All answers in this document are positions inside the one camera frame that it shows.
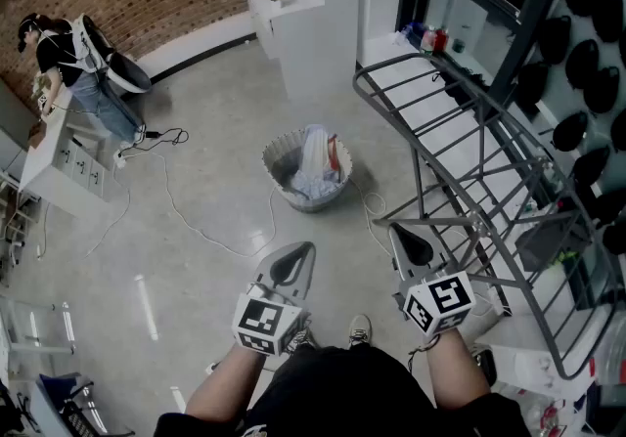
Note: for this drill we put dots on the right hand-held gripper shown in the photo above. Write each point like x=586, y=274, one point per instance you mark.
x=440, y=305

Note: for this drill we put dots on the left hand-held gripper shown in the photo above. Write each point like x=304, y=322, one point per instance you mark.
x=266, y=322

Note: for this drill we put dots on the blue checkered clothes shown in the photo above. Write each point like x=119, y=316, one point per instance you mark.
x=315, y=188

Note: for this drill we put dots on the cream shirt with red collar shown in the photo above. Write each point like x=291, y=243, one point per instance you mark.
x=313, y=149

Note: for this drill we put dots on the grey metal drying rack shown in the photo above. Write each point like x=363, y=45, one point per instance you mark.
x=480, y=142

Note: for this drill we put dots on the person's left forearm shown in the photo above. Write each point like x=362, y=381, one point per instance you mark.
x=220, y=386

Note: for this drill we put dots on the person's right forearm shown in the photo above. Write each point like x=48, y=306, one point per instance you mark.
x=457, y=371

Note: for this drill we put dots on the person's left shoe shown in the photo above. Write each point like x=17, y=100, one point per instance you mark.
x=302, y=338

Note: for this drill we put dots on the person's shoe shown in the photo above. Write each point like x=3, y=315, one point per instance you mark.
x=302, y=338
x=359, y=330

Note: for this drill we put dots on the white woven laundry basket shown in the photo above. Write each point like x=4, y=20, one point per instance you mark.
x=313, y=204

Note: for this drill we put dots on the black wrist band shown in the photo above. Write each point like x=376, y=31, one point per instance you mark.
x=433, y=342

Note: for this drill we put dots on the person's right shoe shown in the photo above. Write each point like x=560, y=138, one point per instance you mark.
x=359, y=330

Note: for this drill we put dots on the white black small appliance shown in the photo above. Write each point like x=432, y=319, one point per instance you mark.
x=483, y=364

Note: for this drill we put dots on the person's black clothing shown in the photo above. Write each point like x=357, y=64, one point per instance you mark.
x=342, y=391

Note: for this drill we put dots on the dark grey box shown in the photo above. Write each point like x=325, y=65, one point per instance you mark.
x=552, y=242

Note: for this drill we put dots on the white power strip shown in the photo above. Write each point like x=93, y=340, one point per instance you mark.
x=120, y=159

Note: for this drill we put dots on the clear plastic bag red print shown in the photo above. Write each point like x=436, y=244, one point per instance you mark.
x=550, y=418

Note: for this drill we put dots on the small green jar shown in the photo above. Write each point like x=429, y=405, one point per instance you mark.
x=458, y=45

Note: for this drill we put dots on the clear bottle green label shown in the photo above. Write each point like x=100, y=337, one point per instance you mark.
x=427, y=41

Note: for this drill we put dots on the red plastic bottle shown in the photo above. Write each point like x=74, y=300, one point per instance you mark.
x=441, y=40

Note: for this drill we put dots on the large clear water jug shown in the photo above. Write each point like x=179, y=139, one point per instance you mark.
x=612, y=357

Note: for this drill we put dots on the blue plastic bottle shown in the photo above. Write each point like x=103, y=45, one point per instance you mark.
x=410, y=33

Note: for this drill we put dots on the white shelf cabinet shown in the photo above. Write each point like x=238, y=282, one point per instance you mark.
x=313, y=49

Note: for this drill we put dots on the white drawer desk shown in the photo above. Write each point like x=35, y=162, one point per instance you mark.
x=54, y=156

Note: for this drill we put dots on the black frame chair blue seat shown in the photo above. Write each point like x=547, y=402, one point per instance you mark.
x=58, y=401

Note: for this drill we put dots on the white metal table frame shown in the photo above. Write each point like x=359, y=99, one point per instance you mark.
x=34, y=347

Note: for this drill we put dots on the black window frame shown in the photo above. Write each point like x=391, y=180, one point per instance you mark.
x=530, y=19

